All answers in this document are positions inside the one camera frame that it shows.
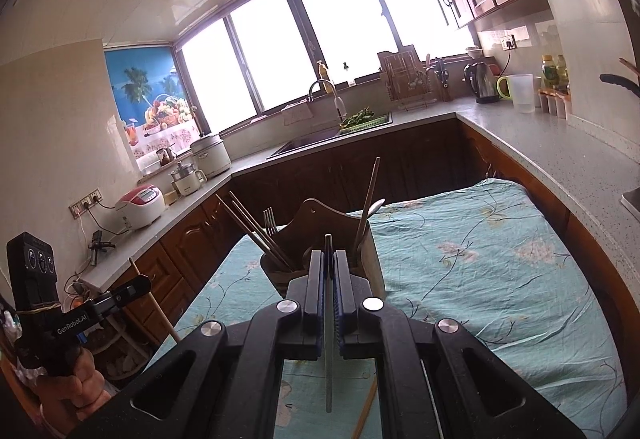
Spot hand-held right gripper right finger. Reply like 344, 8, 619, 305
332, 249, 586, 439

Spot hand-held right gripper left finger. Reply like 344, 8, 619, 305
65, 249, 326, 439

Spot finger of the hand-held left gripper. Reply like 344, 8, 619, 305
92, 275, 153, 318

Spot light wooden chopstick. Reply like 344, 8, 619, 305
354, 157, 382, 262
128, 257, 180, 344
352, 376, 378, 439

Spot wooden utensil holder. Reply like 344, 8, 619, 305
260, 198, 386, 300

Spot metal table knife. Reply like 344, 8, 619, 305
324, 234, 335, 412

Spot dark brown chopstick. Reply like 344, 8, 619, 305
229, 190, 297, 267
217, 195, 288, 272

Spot person's left hand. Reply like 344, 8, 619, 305
37, 346, 113, 437

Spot low storage rack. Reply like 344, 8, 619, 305
65, 269, 151, 382

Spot black clamp stand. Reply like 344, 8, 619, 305
87, 230, 117, 266

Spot red white rice cooker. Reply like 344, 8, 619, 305
115, 185, 166, 232

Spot metal spoon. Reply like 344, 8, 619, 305
350, 198, 386, 265

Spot wooden lower kitchen cabinets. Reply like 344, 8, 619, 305
82, 119, 631, 370

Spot small electric pot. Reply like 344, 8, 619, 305
170, 161, 207, 197

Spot teal floral tablecloth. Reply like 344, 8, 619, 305
145, 178, 628, 439

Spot kitchen sink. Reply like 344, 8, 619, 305
266, 125, 347, 160

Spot white slow cooker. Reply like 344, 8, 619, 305
190, 134, 232, 180

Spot green vegetables basket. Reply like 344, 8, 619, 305
340, 107, 394, 134

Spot white dish cloth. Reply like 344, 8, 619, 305
281, 103, 315, 128

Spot metal kitchen faucet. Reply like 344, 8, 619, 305
308, 80, 347, 124

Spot dish drying rack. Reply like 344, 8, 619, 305
377, 46, 436, 112

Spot kitchen window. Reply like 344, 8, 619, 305
175, 0, 476, 130

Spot speckled kitchen countertop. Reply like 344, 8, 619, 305
80, 96, 640, 280

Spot steel electric kettle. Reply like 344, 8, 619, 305
462, 62, 501, 104

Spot white plastic pitcher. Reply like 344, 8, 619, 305
496, 74, 536, 114

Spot tropical fruit wall poster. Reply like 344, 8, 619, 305
104, 46, 201, 160

